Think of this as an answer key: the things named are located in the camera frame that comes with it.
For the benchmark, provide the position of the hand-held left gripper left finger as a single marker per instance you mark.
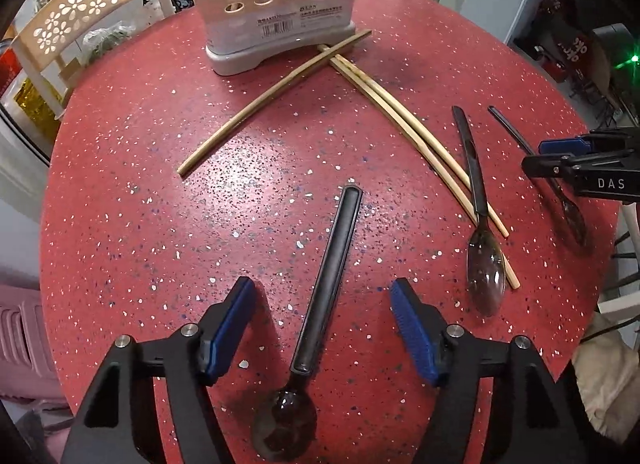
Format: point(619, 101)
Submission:
point(235, 314)

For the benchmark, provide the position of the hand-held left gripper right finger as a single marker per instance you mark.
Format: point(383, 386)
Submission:
point(412, 324)

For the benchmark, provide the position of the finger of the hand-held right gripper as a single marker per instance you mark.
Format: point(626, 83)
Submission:
point(550, 166)
point(565, 146)

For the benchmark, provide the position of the red printed bag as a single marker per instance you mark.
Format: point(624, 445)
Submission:
point(570, 43)

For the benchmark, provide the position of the black device with green light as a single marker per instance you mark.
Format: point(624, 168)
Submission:
point(612, 43)

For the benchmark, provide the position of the beige cloth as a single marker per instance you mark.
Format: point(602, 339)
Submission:
point(610, 374)

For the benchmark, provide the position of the yellow plastic bottle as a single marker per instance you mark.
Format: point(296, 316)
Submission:
point(32, 108)

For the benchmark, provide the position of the plastic bag of greens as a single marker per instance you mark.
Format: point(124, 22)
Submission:
point(107, 41)

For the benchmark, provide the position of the beige chair with flower cutouts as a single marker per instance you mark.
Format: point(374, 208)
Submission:
point(30, 51)

